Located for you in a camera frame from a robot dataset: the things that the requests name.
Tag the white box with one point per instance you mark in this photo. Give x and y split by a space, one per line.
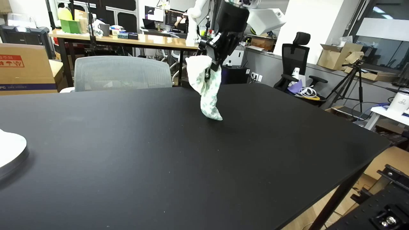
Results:
398 103

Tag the open cardboard box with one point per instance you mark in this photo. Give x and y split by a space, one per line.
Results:
335 57

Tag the window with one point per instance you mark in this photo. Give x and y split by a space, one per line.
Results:
380 35

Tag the black office chair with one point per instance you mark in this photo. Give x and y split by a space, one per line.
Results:
295 59

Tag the flat cardboard box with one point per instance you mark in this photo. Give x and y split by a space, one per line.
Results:
374 75

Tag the camera on tripod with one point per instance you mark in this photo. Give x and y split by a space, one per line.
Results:
350 80

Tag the white green patterned cloth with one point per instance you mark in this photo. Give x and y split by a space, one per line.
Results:
209 95

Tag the grey mug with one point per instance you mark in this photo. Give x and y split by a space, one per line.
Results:
104 29

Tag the wall socket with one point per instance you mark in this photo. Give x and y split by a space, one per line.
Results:
256 77

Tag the white table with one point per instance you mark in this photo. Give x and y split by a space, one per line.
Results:
388 115

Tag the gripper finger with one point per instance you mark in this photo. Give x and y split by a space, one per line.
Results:
216 65
207 44

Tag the large cardboard box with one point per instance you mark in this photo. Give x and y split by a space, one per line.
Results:
25 70

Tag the black perforated metal plate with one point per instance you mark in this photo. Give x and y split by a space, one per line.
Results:
380 207

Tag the row of monitors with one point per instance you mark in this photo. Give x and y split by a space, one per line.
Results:
163 16

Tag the purple paper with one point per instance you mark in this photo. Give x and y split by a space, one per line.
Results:
295 87

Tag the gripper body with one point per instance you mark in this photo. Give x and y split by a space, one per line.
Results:
230 22

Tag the grey mesh office chair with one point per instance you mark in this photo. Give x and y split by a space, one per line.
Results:
121 73

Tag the wooden table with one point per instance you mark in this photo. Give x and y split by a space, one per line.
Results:
150 41

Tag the brown cardboard box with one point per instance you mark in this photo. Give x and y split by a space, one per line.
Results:
263 42

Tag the black cabinet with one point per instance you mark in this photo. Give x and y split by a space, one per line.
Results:
235 75

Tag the green box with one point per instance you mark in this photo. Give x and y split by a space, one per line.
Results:
70 26

